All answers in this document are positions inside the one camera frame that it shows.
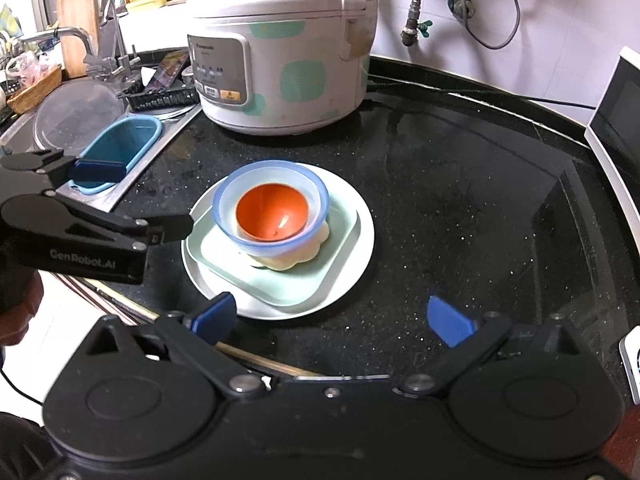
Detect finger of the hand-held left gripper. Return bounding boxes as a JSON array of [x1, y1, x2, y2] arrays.
[[0, 147, 127, 196], [30, 192, 195, 252]]

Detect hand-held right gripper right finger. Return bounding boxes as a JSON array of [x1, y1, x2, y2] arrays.
[[395, 296, 583, 398]]

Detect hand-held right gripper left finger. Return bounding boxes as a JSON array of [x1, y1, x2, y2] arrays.
[[75, 291, 266, 401]]

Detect blue plastic bowl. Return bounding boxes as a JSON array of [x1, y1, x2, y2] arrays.
[[212, 160, 331, 260]]

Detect yellow flower-shaped plate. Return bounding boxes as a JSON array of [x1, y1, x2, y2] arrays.
[[247, 220, 332, 272]]

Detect green square plate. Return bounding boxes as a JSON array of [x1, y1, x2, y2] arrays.
[[186, 180, 361, 308]]

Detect small orange bowl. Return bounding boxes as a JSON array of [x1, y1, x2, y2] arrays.
[[235, 184, 310, 243]]

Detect white round plate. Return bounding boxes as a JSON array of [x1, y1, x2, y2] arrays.
[[181, 162, 376, 320]]

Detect clear plastic bowl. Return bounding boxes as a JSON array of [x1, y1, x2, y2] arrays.
[[222, 165, 323, 248]]

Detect person's left hand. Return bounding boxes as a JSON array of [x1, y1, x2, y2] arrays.
[[0, 269, 46, 348]]

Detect blue plastic basin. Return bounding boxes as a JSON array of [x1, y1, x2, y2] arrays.
[[67, 114, 163, 195]]

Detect clear round lid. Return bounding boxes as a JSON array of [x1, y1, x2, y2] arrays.
[[32, 78, 126, 151]]

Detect steel sink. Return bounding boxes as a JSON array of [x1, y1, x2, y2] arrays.
[[0, 75, 202, 211]]

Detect black dish rack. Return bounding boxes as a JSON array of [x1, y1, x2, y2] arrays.
[[117, 82, 198, 113]]

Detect wicker basket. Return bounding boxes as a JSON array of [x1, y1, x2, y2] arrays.
[[6, 66, 63, 115]]

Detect steel faucet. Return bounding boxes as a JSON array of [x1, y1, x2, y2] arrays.
[[50, 0, 143, 83]]

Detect smartphone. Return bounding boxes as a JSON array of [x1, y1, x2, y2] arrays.
[[150, 51, 192, 92]]

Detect wooden cutting board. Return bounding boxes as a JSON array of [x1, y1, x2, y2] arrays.
[[55, 0, 101, 78]]

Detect white device with round button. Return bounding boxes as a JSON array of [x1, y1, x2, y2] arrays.
[[618, 325, 640, 406]]

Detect white rice cooker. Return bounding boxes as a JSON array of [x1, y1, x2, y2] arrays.
[[186, 0, 378, 136]]

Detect white microwave oven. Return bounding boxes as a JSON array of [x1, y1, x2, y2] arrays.
[[584, 45, 640, 221]]

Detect brass gas valve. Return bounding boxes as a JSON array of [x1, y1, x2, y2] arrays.
[[401, 2, 433, 47]]

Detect thin black cable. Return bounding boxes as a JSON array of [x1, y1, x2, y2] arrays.
[[0, 365, 46, 406]]

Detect wall hoses and valves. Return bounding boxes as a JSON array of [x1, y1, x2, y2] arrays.
[[465, 0, 538, 51]]

